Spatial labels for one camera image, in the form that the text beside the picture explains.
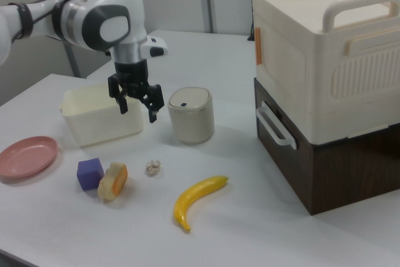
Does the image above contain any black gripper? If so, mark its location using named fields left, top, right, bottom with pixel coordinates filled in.
left=107, top=59, right=166, bottom=124

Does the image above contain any bread slice with orange crust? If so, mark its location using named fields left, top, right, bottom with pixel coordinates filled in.
left=97, top=161, right=129, bottom=203

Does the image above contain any cream open plastic box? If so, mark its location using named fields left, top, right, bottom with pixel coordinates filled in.
left=59, top=83, right=146, bottom=149

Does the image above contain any cream trash can with lid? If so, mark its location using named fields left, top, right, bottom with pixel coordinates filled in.
left=167, top=86, right=216, bottom=146

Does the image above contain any crumpled white paper ball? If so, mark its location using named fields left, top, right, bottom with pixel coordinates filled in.
left=144, top=159, right=162, bottom=177

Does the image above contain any purple cube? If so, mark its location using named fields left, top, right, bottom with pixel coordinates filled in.
left=77, top=158, right=105, bottom=191

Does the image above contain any yellow banana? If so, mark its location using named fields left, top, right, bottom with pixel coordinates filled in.
left=172, top=174, right=230, bottom=234

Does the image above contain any pink plastic plate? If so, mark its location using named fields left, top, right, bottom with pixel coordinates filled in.
left=0, top=136, right=60, bottom=184

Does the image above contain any orange strip on storage box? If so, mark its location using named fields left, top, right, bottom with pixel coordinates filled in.
left=254, top=27, right=264, bottom=65

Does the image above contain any black vertical pole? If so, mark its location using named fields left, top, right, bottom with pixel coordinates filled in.
left=247, top=0, right=258, bottom=42

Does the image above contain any dark brown drawer cabinet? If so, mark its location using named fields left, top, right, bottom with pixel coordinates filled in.
left=253, top=77, right=400, bottom=216

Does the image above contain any white drawer handle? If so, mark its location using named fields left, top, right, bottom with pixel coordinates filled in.
left=256, top=101, right=298, bottom=149

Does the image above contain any cream storage box with handles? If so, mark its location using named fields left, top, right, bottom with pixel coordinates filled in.
left=251, top=0, right=400, bottom=146

